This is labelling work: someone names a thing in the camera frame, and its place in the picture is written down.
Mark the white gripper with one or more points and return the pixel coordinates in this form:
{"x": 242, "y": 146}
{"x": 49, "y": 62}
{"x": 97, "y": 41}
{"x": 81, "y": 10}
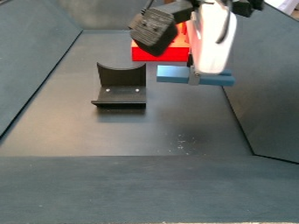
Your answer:
{"x": 211, "y": 30}

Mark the black curved holder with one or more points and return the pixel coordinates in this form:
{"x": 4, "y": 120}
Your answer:
{"x": 122, "y": 87}

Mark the blue double-square block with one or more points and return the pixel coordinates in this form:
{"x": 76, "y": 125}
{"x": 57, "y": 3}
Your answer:
{"x": 178, "y": 74}

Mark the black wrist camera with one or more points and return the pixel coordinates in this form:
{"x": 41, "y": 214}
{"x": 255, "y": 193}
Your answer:
{"x": 152, "y": 28}

